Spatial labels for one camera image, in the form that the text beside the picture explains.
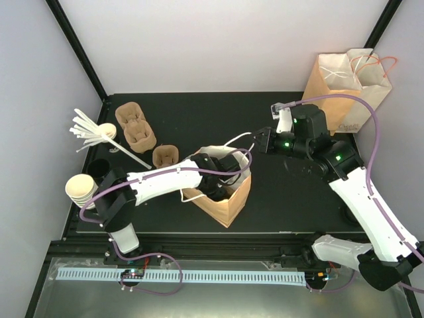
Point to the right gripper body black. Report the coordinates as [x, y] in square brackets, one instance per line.
[271, 146]

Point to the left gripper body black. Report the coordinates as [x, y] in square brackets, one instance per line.
[211, 193]

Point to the small brown paper bag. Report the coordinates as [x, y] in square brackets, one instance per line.
[237, 187]

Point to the stack of paper cups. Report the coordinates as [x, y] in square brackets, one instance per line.
[80, 189]

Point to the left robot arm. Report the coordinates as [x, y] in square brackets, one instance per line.
[117, 197]

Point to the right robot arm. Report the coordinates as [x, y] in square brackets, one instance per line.
[392, 252]

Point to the large brown paper bag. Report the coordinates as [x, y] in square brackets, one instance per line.
[332, 74]

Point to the stack of pulp cup carriers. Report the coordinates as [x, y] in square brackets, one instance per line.
[137, 131]

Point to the cup holding straws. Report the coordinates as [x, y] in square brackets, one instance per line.
[108, 129]

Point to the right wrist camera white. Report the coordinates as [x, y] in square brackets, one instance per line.
[282, 113]

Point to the light blue cable duct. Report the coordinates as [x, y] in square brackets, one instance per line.
[184, 276]

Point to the white paper bag orange handle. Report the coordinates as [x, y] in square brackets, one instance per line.
[370, 72]

